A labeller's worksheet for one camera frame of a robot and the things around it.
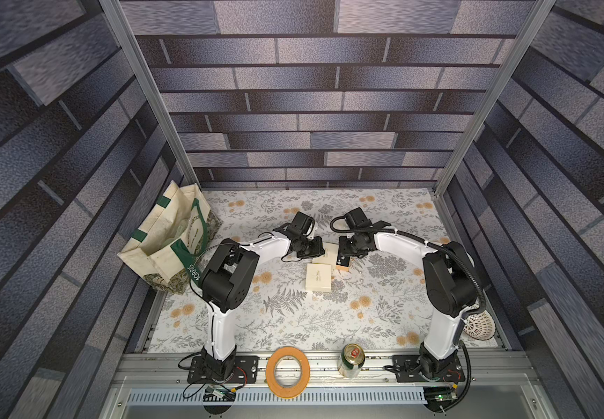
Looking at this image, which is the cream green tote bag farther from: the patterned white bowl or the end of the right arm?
the patterned white bowl

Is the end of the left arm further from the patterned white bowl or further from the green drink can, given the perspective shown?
the patterned white bowl

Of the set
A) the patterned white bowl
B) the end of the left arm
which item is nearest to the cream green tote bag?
the end of the left arm

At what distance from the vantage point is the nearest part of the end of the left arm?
76 cm

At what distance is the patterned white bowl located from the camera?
0.78m

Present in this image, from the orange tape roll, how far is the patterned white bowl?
508mm

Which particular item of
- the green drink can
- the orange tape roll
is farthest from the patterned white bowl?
the orange tape roll

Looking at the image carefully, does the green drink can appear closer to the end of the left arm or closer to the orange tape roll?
the orange tape roll

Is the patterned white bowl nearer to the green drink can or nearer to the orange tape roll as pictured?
the green drink can

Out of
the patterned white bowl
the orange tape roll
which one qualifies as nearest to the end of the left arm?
the orange tape roll

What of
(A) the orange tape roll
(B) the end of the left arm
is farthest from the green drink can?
(B) the end of the left arm

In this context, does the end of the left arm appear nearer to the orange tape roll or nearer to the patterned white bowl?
the orange tape roll

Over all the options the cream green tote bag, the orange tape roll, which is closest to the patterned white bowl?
the orange tape roll

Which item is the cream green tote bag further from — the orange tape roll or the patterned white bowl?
the patterned white bowl

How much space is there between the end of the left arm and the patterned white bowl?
546mm
